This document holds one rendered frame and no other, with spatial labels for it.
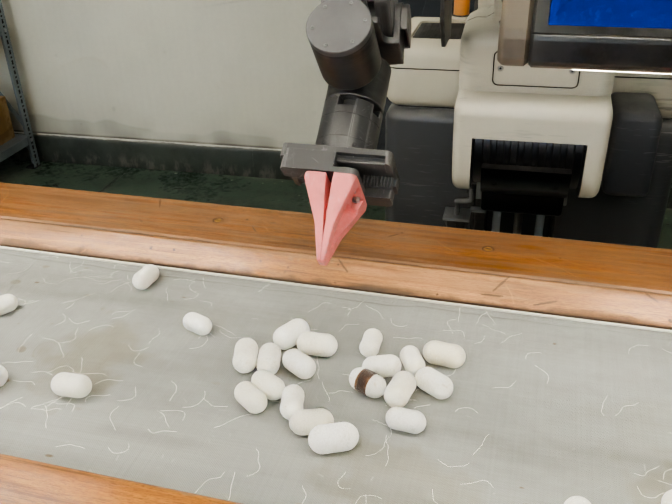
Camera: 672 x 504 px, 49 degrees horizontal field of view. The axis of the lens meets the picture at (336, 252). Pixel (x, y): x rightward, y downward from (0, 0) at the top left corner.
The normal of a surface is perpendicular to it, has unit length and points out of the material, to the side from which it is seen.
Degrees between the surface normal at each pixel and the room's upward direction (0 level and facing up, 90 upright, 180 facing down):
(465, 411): 0
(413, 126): 90
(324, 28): 41
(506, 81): 98
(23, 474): 0
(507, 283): 45
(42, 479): 0
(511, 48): 90
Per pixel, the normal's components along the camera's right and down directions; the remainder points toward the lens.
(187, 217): -0.03, -0.87
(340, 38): -0.20, -0.35
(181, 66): -0.23, 0.48
